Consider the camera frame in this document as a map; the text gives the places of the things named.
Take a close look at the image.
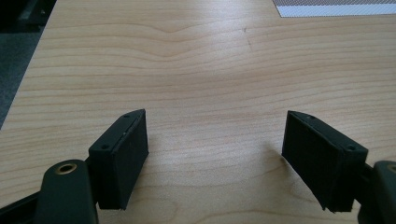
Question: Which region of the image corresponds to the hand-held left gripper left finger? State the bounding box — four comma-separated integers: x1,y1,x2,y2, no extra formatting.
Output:
88,108,149,211

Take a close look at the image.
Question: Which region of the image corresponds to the grey and white mesh mat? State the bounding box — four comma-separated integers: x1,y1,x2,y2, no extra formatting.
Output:
272,0,396,19

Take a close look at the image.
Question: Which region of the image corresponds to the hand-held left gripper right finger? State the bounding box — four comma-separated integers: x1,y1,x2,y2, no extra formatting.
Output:
281,110,369,214

